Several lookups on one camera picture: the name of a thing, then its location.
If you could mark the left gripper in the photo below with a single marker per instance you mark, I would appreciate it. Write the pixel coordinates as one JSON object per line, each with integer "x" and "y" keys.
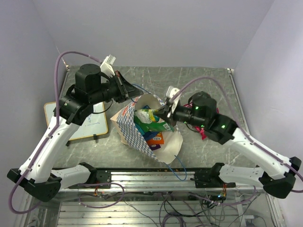
{"x": 126, "y": 90}

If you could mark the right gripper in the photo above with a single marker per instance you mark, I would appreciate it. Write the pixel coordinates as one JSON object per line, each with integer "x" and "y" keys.
{"x": 167, "y": 113}

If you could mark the green yellow candy bag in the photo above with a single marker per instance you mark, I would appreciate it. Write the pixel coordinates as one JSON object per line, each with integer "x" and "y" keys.
{"x": 149, "y": 122}

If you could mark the blue gummy snack bag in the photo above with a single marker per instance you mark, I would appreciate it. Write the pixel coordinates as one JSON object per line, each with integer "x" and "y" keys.
{"x": 147, "y": 135}

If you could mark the orange Fox's candy pack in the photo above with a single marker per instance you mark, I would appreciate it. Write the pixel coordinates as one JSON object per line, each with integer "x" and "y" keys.
{"x": 157, "y": 140}

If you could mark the blue checkered paper bag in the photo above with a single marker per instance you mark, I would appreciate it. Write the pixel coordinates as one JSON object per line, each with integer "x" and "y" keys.
{"x": 123, "y": 121}

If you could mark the red crisps bag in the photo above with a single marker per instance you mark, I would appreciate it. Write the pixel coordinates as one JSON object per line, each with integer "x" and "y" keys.
{"x": 188, "y": 105}

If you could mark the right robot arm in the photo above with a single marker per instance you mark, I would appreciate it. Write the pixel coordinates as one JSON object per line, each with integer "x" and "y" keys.
{"x": 274, "y": 172}

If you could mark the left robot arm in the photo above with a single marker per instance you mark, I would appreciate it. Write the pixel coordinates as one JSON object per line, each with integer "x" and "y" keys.
{"x": 93, "y": 85}

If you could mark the small whiteboard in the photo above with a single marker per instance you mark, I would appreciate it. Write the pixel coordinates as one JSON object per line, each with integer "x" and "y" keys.
{"x": 94, "y": 125}

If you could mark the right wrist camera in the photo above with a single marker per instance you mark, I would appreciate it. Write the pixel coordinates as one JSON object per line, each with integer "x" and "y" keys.
{"x": 172, "y": 95}

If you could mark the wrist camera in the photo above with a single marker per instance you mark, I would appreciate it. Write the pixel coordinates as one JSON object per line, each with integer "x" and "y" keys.
{"x": 107, "y": 65}
{"x": 172, "y": 95}

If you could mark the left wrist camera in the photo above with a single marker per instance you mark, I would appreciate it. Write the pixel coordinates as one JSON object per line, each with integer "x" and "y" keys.
{"x": 107, "y": 65}

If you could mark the aluminium frame rail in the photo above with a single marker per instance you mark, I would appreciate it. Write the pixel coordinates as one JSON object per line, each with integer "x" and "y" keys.
{"x": 151, "y": 180}

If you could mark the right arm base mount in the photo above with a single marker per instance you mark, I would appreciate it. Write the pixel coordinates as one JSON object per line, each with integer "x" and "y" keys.
{"x": 208, "y": 178}

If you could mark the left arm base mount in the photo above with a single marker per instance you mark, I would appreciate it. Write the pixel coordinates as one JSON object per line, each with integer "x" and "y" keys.
{"x": 102, "y": 177}

